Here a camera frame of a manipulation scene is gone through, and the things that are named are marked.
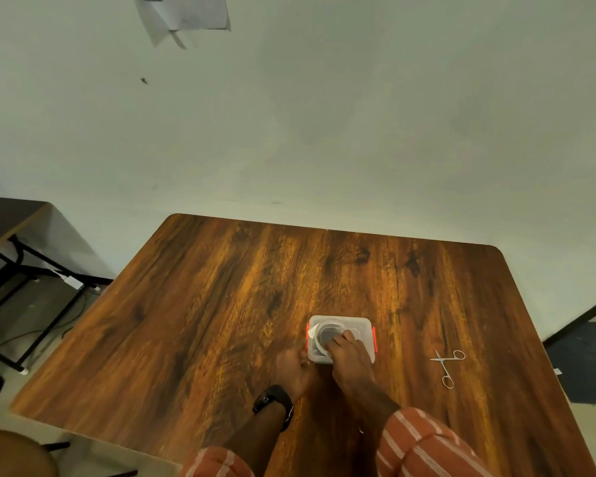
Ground person's left hand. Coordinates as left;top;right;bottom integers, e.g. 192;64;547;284
274;348;316;396

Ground person's right hand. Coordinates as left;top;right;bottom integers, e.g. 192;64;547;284
325;331;378;397

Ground clear round tape roll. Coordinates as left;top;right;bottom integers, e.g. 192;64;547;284
315;319;349;357

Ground white plastic box red clips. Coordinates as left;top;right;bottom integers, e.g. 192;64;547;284
306;316;378;365

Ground person's right forearm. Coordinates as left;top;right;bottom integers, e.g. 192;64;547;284
348;383;401;443

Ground black wristwatch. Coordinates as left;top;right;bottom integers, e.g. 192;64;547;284
252;385;295;433

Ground silver surgical scissors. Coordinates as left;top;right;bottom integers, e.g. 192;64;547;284
430;349;467;390

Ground orange striped right sleeve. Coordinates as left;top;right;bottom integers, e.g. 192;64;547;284
375;407;493;477

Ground orange striped sleeve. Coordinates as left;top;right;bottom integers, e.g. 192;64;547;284
375;407;493;477
179;446;255;477

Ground orange striped left sleeve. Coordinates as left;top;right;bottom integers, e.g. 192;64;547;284
179;446;255;477

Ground dark blue floor mat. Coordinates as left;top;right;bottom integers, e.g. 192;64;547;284
545;321;596;406

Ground brown wooden stool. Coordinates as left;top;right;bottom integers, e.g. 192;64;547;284
0;429;71;477

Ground white paper sheet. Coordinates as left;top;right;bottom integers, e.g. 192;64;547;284
133;0;231;50

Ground black floor cable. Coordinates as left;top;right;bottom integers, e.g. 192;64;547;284
0;293;87;354

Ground dark side table black frame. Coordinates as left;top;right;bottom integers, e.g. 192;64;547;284
0;196;114;375

